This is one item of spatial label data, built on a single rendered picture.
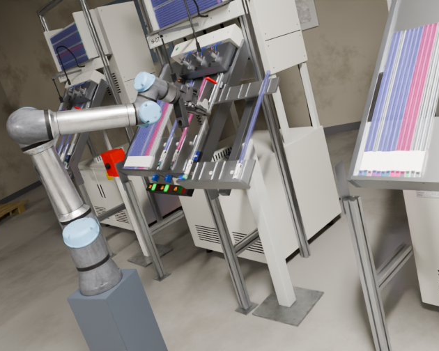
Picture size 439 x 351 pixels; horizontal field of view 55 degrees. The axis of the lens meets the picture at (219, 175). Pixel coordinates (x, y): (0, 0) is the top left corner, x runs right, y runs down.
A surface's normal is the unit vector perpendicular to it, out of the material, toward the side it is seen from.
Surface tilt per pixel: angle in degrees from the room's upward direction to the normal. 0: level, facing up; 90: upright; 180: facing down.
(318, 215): 90
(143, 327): 90
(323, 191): 90
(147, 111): 90
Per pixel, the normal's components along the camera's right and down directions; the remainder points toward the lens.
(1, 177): 0.87, -0.13
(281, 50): 0.65, 0.03
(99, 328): -0.39, 0.37
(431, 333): -0.28, -0.92
